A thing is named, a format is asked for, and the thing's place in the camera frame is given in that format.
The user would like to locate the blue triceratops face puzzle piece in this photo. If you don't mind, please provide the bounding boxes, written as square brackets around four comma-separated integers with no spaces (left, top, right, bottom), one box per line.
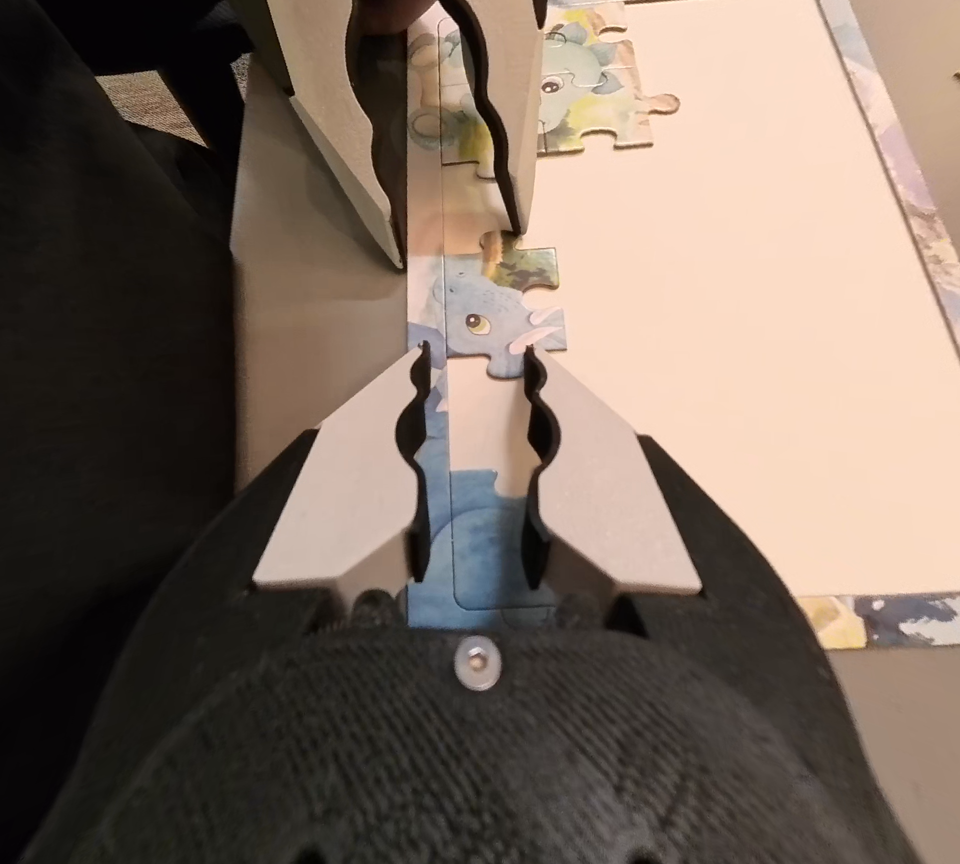
[446,230,567,381]

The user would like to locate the blue triceratops body puzzle piece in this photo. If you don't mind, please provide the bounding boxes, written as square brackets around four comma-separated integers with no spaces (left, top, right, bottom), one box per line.
[408,467,560,629]

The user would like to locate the white puzzle tray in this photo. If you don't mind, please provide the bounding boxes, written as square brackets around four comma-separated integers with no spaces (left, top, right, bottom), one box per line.
[405,0,960,651]

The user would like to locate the joined green dinosaur puzzle pieces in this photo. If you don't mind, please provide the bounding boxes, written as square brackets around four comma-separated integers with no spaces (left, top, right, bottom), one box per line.
[408,2,680,179]

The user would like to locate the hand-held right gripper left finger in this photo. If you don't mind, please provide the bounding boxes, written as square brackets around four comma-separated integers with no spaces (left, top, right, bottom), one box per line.
[253,343,434,606]

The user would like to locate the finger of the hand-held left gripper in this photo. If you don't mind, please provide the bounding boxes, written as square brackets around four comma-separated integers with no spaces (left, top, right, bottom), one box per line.
[243,0,410,270]
[427,0,556,239]

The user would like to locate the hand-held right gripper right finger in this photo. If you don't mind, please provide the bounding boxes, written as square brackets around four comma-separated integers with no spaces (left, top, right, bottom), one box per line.
[521,347,702,610]

